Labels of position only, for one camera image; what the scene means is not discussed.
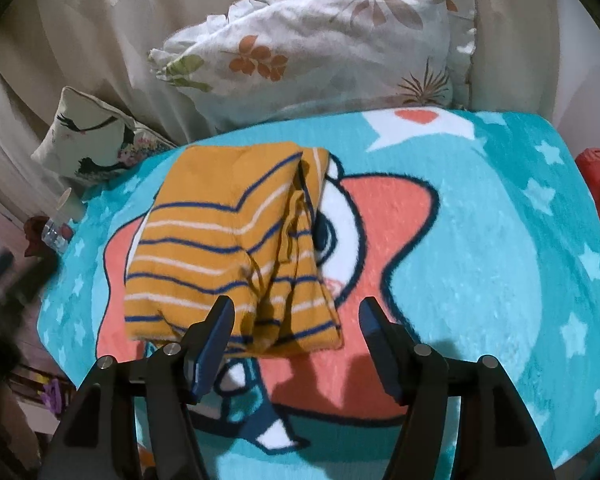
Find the white leaf print pillow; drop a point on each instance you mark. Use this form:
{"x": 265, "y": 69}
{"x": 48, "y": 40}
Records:
{"x": 320, "y": 50}

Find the bird and flower print pillow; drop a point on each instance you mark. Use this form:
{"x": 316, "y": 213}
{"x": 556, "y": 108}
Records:
{"x": 95, "y": 145}

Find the white draped cloth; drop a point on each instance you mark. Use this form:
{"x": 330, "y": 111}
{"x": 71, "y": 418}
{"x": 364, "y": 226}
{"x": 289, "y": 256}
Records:
{"x": 105, "y": 35}

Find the teal printed blanket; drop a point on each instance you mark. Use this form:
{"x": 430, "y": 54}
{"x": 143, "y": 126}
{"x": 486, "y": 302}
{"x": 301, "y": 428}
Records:
{"x": 480, "y": 260}

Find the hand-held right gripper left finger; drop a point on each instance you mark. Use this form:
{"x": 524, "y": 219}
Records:
{"x": 212, "y": 345}

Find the clear glass jar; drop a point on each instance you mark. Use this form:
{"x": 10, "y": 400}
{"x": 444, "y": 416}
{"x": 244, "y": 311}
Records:
{"x": 56, "y": 234}

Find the dark red object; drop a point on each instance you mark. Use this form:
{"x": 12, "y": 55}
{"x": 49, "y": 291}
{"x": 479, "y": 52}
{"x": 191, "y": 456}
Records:
{"x": 34, "y": 235}

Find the orange striped sweater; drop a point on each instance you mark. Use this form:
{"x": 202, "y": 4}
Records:
{"x": 205, "y": 240}

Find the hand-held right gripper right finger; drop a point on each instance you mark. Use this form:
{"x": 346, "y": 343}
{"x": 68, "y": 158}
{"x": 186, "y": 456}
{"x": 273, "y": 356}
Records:
{"x": 380, "y": 347}

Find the white paper cup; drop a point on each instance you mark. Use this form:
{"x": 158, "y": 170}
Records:
{"x": 70, "y": 206}

